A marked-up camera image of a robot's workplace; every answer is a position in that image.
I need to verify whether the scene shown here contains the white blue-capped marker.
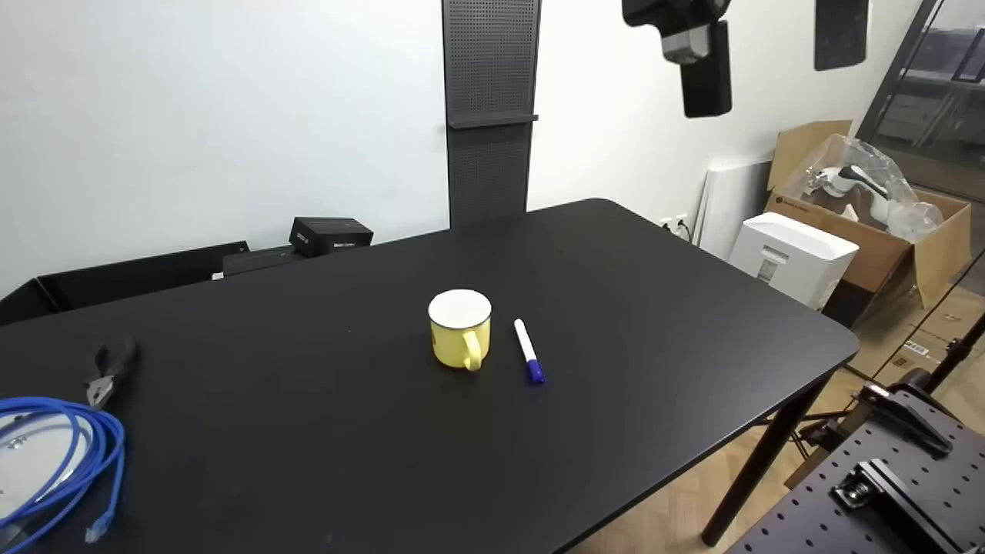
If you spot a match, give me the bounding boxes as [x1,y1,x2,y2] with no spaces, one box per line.
[511,316,546,386]

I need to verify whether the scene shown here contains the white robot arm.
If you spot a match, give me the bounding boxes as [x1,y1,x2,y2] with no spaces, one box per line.
[621,0,731,118]

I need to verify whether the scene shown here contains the yellow enamel mug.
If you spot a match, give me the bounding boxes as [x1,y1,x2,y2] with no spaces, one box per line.
[427,288,492,373]

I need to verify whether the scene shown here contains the small black box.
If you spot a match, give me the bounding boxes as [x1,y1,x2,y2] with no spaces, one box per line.
[289,215,373,258]

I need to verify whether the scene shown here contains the dark vertical pillar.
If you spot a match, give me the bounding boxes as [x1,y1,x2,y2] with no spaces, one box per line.
[439,0,543,228]

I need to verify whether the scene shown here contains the white flat panel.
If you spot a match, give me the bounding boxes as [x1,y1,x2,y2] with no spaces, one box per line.
[691,160,770,258]

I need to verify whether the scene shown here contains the white box device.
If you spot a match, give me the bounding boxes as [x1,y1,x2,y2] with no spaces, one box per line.
[729,212,860,312]

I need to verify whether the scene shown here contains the black table leg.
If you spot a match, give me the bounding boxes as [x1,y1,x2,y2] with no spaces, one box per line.
[699,374,828,549]

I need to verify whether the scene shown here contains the clear plastic wrap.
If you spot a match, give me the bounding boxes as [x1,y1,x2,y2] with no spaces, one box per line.
[793,134,944,242]

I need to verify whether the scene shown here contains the black pliers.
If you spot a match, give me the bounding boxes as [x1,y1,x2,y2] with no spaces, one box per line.
[87,337,139,409]

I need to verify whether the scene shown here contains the open cardboard box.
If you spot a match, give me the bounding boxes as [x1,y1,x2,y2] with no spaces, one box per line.
[767,119,971,304]

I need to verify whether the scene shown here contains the black perforated breadboard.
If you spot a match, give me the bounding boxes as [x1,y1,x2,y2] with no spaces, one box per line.
[726,391,985,554]

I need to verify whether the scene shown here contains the blue coiled ethernet cable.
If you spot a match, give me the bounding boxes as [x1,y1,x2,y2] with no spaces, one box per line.
[0,395,130,554]

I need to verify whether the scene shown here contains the black wall panel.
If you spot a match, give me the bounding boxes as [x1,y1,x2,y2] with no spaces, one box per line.
[812,0,869,70]

